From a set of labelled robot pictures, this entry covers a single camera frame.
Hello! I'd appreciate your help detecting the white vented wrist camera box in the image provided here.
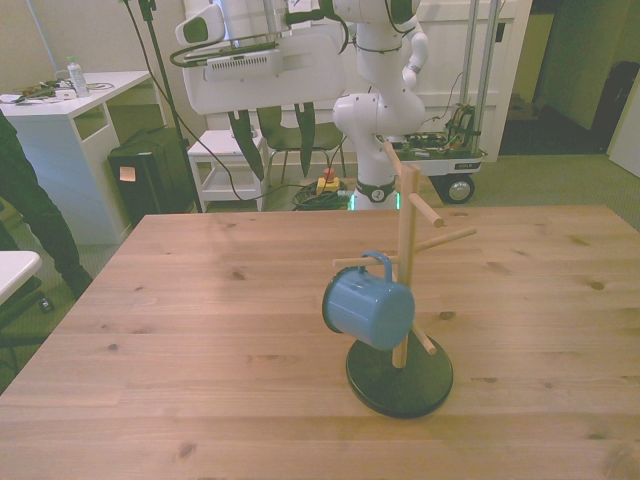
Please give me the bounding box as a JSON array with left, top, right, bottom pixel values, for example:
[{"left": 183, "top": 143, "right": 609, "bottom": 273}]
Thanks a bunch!
[{"left": 203, "top": 48, "right": 285, "bottom": 82}]

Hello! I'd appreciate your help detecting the white desk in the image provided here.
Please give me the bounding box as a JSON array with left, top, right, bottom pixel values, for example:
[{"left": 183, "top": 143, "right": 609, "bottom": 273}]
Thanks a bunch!
[{"left": 0, "top": 69, "right": 167, "bottom": 247}]

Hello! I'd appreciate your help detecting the dark moulded chair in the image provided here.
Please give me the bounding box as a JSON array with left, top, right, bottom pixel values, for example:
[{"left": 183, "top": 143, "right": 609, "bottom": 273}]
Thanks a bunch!
[{"left": 253, "top": 103, "right": 347, "bottom": 184}]

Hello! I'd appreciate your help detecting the black box case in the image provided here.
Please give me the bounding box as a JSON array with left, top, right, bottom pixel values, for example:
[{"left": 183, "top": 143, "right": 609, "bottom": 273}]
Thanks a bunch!
[{"left": 106, "top": 128, "right": 195, "bottom": 227}]

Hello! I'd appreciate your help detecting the black tripod stand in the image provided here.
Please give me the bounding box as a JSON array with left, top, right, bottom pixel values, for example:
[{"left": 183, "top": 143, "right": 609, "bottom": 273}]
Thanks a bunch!
[{"left": 117, "top": 0, "right": 204, "bottom": 214}]

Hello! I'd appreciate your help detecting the small white side table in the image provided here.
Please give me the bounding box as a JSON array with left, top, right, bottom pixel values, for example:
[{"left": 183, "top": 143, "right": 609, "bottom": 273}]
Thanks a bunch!
[{"left": 187, "top": 129, "right": 269, "bottom": 212}]

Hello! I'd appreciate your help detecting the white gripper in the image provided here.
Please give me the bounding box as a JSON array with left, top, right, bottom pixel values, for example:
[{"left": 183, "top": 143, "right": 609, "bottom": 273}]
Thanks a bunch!
[{"left": 181, "top": 31, "right": 348, "bottom": 183}]

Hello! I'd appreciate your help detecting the aluminium profile pole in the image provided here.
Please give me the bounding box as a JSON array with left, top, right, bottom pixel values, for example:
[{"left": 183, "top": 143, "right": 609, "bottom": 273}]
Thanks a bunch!
[{"left": 462, "top": 0, "right": 502, "bottom": 151}]

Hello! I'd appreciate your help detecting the person in dark clothes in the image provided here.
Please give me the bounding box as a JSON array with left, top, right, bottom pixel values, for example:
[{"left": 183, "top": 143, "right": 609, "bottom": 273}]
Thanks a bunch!
[{"left": 0, "top": 110, "right": 94, "bottom": 302}]

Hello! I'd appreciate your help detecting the wooden mug tree black base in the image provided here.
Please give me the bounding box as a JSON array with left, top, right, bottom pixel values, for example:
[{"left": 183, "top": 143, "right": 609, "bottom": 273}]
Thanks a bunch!
[{"left": 332, "top": 141, "right": 479, "bottom": 421}]

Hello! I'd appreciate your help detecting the coiled dark cable bundle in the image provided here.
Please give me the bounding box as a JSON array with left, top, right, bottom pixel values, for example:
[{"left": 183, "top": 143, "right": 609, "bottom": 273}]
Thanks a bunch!
[{"left": 291, "top": 181, "right": 352, "bottom": 212}]

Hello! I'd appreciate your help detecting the white wheeled cart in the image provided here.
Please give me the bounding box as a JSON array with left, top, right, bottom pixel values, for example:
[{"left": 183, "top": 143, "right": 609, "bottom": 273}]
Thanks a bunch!
[{"left": 377, "top": 99, "right": 489, "bottom": 206}]

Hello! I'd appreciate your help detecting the clear plastic bottle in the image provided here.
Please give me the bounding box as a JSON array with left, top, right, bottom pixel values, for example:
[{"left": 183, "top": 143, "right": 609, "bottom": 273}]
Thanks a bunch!
[{"left": 66, "top": 55, "right": 92, "bottom": 99}]

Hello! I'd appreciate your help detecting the blue enamel mug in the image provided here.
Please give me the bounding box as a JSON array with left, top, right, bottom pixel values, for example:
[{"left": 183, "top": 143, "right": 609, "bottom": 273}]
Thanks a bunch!
[{"left": 319, "top": 250, "right": 418, "bottom": 352}]

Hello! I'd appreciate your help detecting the white rounded table top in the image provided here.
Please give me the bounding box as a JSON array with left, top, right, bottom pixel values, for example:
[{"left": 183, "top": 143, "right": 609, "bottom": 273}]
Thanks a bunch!
[{"left": 0, "top": 249, "right": 42, "bottom": 304}]

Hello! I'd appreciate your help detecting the black cable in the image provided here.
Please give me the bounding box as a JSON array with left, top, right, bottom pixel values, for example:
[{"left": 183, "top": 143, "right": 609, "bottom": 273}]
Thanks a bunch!
[{"left": 124, "top": 0, "right": 346, "bottom": 203}]

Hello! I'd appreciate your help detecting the yellow emergency stop button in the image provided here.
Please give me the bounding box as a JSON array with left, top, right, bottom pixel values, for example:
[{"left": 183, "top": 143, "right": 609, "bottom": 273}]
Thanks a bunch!
[{"left": 316, "top": 167, "right": 342, "bottom": 197}]

